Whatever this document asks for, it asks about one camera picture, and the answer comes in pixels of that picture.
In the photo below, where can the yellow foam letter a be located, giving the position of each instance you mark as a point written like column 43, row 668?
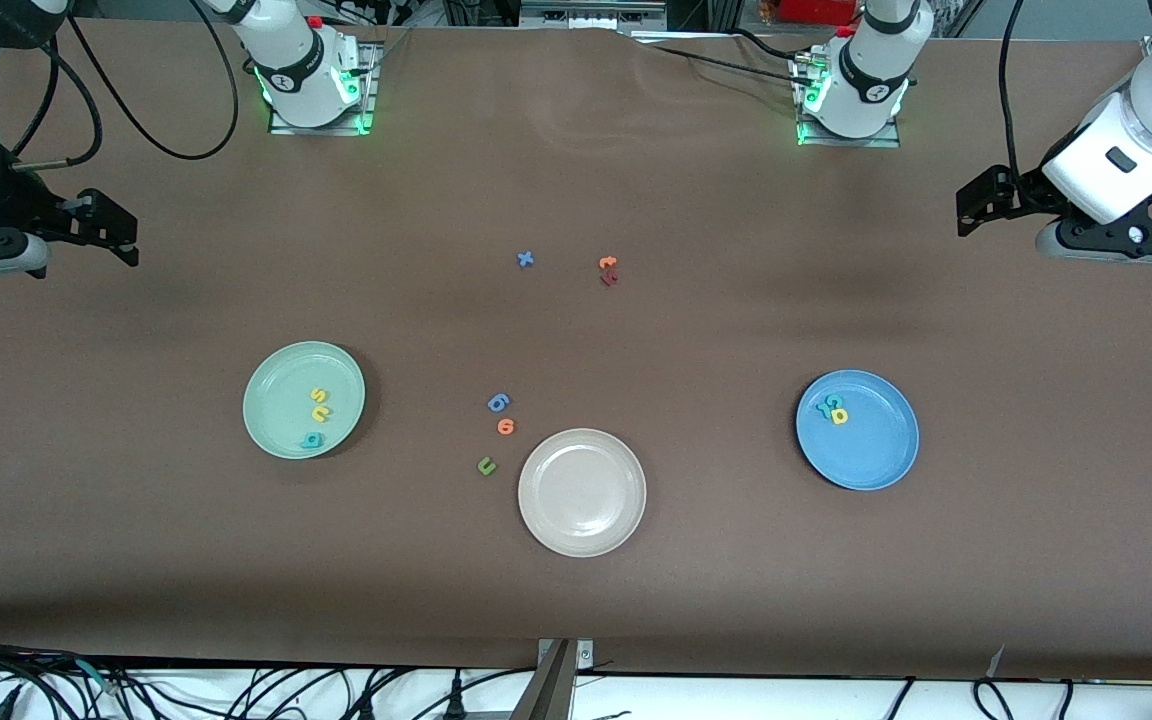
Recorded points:
column 840, row 417

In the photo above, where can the blue plate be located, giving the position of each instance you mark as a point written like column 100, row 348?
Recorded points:
column 876, row 445

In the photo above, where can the teal foam letter b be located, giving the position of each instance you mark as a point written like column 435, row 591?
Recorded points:
column 312, row 441

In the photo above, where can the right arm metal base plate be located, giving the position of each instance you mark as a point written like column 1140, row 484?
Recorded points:
column 366, row 100

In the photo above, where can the red box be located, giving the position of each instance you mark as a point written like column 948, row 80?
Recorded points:
column 816, row 8

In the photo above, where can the silver metal bracket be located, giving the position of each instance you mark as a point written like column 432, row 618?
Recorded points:
column 584, row 655

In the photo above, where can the blue foam letter g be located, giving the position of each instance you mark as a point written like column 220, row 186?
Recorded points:
column 498, row 402

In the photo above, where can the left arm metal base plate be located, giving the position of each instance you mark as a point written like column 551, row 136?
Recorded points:
column 836, row 142

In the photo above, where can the green foam letter u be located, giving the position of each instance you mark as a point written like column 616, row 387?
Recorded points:
column 486, row 471

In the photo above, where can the pale green plate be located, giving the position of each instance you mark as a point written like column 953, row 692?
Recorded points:
column 281, row 390

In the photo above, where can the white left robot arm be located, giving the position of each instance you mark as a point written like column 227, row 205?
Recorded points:
column 876, row 60

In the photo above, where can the black power plug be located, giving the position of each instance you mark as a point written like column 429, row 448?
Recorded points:
column 454, row 700

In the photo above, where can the white paper tag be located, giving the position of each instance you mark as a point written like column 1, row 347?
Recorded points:
column 996, row 662

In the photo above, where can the dark metal beam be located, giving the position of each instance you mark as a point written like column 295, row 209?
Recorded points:
column 548, row 695

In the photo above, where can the brown table cover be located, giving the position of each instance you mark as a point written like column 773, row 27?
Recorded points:
column 576, row 180

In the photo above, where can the grey equipment housing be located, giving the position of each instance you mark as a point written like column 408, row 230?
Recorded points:
column 586, row 12

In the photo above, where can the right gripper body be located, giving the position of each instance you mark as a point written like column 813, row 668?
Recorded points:
column 20, row 201

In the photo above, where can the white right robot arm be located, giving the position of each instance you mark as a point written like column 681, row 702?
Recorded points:
column 296, row 70

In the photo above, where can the beige plate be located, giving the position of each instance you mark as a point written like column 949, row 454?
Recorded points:
column 582, row 492

